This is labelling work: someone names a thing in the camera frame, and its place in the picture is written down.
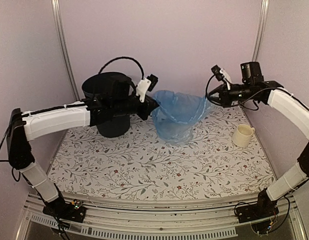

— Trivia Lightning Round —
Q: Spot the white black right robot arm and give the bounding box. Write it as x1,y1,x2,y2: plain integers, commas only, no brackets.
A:
205,61,309,222

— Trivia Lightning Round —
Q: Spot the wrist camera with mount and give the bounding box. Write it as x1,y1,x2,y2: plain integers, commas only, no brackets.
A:
136,74,159,103
211,65,232,91

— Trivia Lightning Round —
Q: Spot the dark grey trash bin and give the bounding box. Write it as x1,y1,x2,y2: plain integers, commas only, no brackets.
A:
81,71,132,138

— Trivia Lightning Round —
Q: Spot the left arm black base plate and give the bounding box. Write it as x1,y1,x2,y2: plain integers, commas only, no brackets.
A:
42,199,87,223

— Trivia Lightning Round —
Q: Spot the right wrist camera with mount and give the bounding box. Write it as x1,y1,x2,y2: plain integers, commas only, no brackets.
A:
211,65,232,91

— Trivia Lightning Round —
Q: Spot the right camera black cable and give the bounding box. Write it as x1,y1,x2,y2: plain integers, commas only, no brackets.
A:
205,74,218,103

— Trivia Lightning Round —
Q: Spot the aluminium front rail frame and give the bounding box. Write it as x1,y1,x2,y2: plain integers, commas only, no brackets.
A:
15,192,308,240

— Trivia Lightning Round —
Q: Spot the camera black cable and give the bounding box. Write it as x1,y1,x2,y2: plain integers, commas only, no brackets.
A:
98,56,145,81
205,74,218,103

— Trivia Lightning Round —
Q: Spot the aluminium corner post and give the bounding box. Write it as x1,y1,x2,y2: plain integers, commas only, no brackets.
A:
252,0,270,62
51,0,80,101

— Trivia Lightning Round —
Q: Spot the cream ceramic mug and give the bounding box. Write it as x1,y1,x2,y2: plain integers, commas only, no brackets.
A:
231,124,255,148

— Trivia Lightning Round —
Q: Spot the left aluminium corner post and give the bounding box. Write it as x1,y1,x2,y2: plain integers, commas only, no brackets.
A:
51,0,80,101

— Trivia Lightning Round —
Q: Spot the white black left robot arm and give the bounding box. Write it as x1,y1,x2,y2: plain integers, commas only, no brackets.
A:
2,76,159,217

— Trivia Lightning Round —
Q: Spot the floral patterned table mat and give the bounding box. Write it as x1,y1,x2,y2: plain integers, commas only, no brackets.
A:
48,106,275,201

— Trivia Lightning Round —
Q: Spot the blue plastic trash bag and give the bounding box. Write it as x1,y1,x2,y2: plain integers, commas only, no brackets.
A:
151,90,212,144

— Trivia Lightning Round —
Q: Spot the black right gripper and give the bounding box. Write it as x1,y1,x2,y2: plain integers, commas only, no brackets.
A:
206,82,257,108

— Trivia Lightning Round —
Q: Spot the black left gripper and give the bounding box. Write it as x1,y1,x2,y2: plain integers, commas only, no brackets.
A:
113,91,161,120

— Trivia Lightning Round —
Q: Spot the right aluminium corner post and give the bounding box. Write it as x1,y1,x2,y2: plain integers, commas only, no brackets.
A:
252,0,270,62

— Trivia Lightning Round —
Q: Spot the left camera black cable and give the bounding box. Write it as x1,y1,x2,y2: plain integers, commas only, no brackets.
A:
98,56,145,81

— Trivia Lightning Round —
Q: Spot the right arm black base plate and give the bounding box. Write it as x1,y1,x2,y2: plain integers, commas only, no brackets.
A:
234,202,279,223

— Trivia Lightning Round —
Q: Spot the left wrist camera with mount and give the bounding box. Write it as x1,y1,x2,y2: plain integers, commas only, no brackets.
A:
136,74,159,103

